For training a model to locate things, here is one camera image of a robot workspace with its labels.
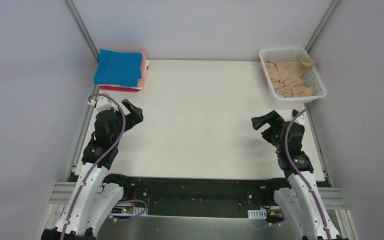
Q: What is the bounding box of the beige t shirt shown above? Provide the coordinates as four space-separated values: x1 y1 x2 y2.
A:
265 55 319 98

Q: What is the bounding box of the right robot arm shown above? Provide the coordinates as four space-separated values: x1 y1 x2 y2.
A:
251 109 343 240

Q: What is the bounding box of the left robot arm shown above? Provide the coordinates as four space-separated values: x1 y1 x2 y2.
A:
40 95 144 240

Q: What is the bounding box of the pink folded t shirt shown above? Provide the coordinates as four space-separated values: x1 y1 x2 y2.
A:
137 52 148 89

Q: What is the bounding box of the red folded t shirt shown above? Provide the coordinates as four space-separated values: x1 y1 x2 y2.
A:
98 85 141 93

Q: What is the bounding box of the blue folded t shirt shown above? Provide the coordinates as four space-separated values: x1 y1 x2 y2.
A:
93 49 144 87

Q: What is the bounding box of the white plastic basket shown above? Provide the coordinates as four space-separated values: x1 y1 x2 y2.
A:
258 47 327 105

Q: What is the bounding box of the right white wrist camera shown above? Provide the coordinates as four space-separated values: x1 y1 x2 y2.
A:
290 107 306 125

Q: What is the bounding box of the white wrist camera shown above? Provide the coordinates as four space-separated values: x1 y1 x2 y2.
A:
87 96 119 112
290 107 306 125

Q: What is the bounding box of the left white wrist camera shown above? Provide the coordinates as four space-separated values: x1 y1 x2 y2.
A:
87 96 119 112

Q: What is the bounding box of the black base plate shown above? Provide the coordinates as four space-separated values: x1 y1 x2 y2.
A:
113 177 278 219

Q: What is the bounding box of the right white cable duct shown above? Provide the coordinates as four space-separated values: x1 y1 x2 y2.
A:
247 208 267 220

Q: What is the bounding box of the white cable duct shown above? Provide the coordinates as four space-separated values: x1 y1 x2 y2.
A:
247 208 267 220
111 206 148 217

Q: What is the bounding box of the left white cable duct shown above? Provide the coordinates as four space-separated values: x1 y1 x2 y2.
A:
111 206 148 217

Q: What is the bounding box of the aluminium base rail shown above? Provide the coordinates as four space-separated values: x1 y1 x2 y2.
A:
50 182 349 210

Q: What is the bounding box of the left aluminium frame post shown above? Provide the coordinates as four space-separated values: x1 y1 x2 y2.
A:
64 0 99 60

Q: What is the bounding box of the aluminium frame post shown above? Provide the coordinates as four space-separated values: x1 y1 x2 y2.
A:
64 0 99 60
304 0 341 53

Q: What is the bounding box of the right aluminium frame post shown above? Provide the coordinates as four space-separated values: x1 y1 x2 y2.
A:
304 0 341 53

